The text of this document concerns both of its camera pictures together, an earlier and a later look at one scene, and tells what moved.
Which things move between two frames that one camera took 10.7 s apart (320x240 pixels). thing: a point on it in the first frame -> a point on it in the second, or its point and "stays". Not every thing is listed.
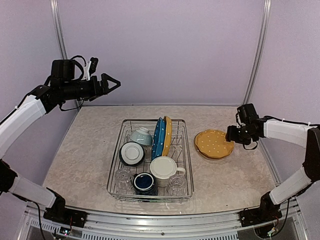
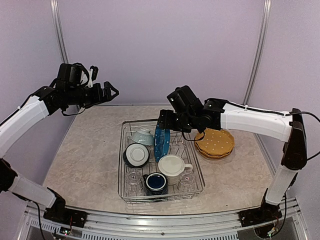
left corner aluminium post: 64,55 stays
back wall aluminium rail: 159,104 stays
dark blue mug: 144,184 -> 155,184
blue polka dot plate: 159,139 stays
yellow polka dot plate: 168,136 -> 215,141
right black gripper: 230,135 -> 165,122
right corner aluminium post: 267,13 stays
